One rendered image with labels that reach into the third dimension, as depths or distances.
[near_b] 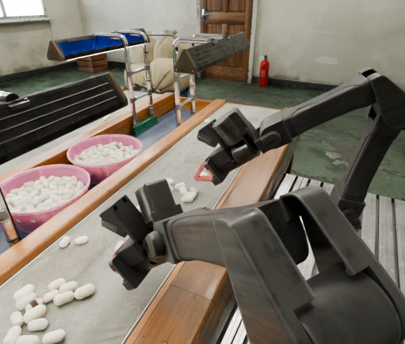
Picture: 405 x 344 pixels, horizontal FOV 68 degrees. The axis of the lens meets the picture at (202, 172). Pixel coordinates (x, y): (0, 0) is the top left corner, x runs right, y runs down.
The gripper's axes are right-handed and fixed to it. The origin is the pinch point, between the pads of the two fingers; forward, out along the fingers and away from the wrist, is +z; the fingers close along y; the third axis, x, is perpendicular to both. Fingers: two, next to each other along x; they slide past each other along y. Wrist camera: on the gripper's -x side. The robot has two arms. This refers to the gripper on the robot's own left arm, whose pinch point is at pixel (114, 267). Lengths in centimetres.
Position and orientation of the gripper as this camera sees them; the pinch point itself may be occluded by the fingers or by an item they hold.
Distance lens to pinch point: 65.0
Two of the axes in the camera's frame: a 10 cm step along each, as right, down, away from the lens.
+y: -4.0, 4.5, -8.0
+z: -6.9, 4.3, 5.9
